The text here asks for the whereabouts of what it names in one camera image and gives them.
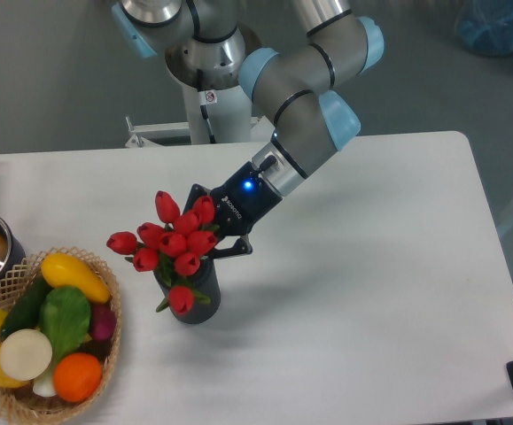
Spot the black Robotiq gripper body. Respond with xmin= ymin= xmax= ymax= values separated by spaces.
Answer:
xmin=209 ymin=162 xmax=283 ymax=240

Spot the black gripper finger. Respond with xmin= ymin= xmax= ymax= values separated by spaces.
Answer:
xmin=183 ymin=183 xmax=212 ymax=213
xmin=208 ymin=235 xmax=253 ymax=259

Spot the red tulip bouquet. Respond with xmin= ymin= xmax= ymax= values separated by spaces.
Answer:
xmin=105 ymin=189 xmax=221 ymax=316

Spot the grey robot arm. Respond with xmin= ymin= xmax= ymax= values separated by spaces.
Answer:
xmin=112 ymin=1 xmax=385 ymax=259

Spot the dark grey ribbed vase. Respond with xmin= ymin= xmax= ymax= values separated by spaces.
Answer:
xmin=153 ymin=259 xmax=221 ymax=325

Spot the purple red onion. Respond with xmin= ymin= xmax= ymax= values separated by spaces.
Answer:
xmin=89 ymin=304 xmax=117 ymax=341

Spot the yellow squash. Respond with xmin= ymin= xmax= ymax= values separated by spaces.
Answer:
xmin=40 ymin=252 xmax=111 ymax=304

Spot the green leafy bok choy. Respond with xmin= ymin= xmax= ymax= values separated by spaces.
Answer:
xmin=33 ymin=286 xmax=90 ymax=398

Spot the orange fruit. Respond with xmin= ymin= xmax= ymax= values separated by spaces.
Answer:
xmin=53 ymin=352 xmax=102 ymax=403

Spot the green cucumber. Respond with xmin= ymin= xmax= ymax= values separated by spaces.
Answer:
xmin=0 ymin=275 xmax=52 ymax=341

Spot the white round onion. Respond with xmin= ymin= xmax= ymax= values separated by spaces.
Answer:
xmin=0 ymin=328 xmax=52 ymax=381

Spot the woven wicker basket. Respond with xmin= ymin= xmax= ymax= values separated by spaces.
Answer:
xmin=0 ymin=247 xmax=122 ymax=424

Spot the blue plastic bag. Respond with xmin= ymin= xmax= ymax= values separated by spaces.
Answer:
xmin=455 ymin=1 xmax=513 ymax=57

